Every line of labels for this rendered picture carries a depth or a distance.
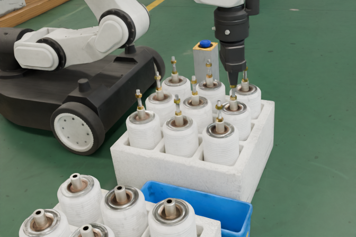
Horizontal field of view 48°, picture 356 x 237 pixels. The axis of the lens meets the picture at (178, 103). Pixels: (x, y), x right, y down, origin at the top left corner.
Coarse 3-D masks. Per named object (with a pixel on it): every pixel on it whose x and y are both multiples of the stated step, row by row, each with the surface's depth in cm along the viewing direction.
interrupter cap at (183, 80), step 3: (168, 78) 135; (171, 78) 134; (180, 78) 134; (183, 78) 134; (165, 81) 133; (168, 81) 133; (171, 81) 133; (180, 81) 132; (183, 81) 131; (165, 84) 131; (168, 84) 131; (171, 84) 130; (174, 84) 130; (177, 84) 130; (180, 84) 130; (183, 84) 130
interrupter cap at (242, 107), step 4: (224, 104) 116; (228, 104) 116; (240, 104) 115; (244, 104) 115; (224, 108) 114; (228, 108) 114; (240, 108) 113; (244, 108) 113; (224, 112) 112; (228, 112) 112; (232, 112) 112; (236, 112) 112; (240, 112) 111; (244, 112) 112
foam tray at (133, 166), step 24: (264, 120) 120; (120, 144) 116; (240, 144) 111; (264, 144) 123; (120, 168) 117; (144, 168) 113; (168, 168) 109; (192, 168) 105; (216, 168) 103; (240, 168) 102; (216, 192) 106; (240, 192) 102
